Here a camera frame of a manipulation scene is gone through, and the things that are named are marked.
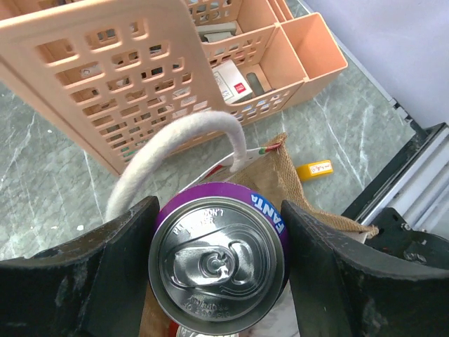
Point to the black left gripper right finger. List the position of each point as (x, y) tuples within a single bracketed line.
[(342, 287)]

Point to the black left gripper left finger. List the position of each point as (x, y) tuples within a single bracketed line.
[(93, 285)]

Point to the purple Fanta can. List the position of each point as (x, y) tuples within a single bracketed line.
[(218, 260)]

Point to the watermelon print canvas bag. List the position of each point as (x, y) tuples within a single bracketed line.
[(267, 170)]

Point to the silver top soda can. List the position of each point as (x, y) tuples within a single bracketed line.
[(176, 330)]

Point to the yellow tag block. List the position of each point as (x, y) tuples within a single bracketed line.
[(314, 170)]

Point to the peach plastic file organizer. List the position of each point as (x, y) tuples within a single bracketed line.
[(111, 74)]

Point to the white paper card box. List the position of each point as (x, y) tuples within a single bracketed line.
[(232, 84)]

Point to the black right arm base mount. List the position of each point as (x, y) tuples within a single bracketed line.
[(398, 239)]

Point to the aluminium mounting rail frame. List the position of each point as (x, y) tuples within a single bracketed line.
[(414, 183)]

